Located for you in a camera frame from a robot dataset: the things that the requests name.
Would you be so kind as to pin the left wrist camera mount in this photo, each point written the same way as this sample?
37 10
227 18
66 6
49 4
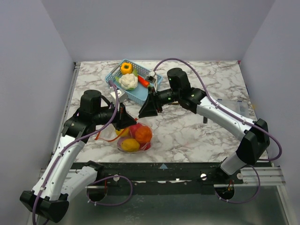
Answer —
122 96

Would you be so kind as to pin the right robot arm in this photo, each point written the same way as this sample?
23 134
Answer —
251 134

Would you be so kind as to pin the yellow lemon front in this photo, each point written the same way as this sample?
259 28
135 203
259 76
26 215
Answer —
122 132

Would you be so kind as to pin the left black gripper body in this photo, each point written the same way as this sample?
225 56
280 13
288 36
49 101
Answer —
103 116

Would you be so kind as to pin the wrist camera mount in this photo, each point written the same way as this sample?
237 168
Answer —
122 96
152 78

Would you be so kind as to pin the clear zip top bag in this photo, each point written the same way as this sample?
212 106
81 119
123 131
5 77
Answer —
108 135

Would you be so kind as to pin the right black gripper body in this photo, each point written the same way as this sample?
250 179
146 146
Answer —
156 100

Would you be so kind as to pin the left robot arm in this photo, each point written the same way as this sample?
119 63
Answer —
51 196

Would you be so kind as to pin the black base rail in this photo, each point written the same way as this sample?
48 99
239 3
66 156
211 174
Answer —
160 179

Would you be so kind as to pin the clear plastic parts box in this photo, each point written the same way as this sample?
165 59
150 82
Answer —
239 107

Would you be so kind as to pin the yellow bell pepper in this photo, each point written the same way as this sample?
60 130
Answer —
126 68

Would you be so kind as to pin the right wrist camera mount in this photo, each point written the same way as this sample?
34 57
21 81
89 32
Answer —
152 78

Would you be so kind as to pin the orange carrot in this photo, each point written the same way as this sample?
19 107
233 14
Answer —
143 82

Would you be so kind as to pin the white cauliflower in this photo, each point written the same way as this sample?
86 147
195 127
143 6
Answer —
127 81

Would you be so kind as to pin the small orange fruit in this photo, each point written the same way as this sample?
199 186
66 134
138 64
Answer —
130 145

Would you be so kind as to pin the orange pumpkin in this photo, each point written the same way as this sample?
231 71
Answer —
143 134

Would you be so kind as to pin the blue plastic basket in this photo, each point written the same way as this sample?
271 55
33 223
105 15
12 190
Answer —
139 94

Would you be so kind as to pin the red bell pepper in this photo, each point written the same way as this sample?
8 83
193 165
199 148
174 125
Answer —
133 129

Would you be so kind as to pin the black bit holder strip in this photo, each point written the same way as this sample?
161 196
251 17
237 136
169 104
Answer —
205 120

